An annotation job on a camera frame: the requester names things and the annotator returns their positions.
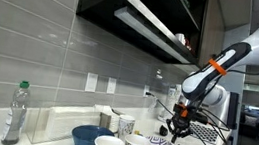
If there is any white wall outlet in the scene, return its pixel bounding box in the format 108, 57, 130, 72
84, 72, 99, 93
106, 77, 118, 95
142, 84, 152, 98

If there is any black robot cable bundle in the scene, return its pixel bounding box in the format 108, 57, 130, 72
192, 51, 259, 145

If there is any white countertop appliance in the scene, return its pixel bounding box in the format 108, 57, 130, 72
157, 82, 184, 124

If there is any dark sofa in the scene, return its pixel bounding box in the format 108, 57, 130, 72
237, 111, 259, 140

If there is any black white checkered mat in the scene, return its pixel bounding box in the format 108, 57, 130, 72
187, 121, 222, 145

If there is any small black rounded object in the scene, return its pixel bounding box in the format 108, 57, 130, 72
158, 124, 170, 137

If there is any dark wall cabinet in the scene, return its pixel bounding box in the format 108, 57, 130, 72
71, 0, 231, 71

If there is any black wrist camera orange mount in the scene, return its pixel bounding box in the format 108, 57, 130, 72
176, 102, 213, 126

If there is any dark blue bowl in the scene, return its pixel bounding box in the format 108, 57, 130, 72
70, 123, 117, 145

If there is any stainless steel refrigerator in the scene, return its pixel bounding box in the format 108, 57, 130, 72
209, 21, 255, 145

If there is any white paper napkin stack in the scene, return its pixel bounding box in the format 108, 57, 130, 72
44, 101, 102, 145

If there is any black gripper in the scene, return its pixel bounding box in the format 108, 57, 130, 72
163, 102, 198, 145

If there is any clear bottle green cap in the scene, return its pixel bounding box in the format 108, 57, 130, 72
0, 78, 33, 145

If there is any white mug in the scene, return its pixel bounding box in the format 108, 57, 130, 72
174, 32, 188, 46

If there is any small yellow object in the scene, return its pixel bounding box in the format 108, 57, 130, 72
133, 129, 143, 138

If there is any clear acrylic napkin holder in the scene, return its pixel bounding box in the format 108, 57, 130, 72
23, 98, 104, 145

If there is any under cabinet light bar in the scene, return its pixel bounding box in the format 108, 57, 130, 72
108, 4, 199, 65

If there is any orange cable strap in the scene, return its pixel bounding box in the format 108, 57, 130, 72
206, 58, 230, 77

